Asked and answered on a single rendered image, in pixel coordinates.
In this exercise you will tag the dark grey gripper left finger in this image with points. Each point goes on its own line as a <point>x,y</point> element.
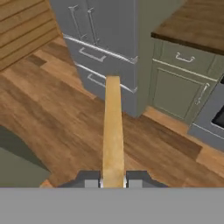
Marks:
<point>89,176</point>

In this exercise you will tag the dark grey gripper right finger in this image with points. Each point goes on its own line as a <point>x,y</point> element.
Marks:
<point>137,176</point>

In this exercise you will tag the green counter cabinet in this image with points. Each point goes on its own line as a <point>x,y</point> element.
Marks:
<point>17,166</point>

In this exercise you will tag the grey oven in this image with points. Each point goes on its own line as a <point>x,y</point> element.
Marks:
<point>208,116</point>

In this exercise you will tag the green cupboard run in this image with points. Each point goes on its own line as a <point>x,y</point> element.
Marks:
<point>175,90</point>

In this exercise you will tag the grey fridge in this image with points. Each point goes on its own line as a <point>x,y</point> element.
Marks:
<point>113,29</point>

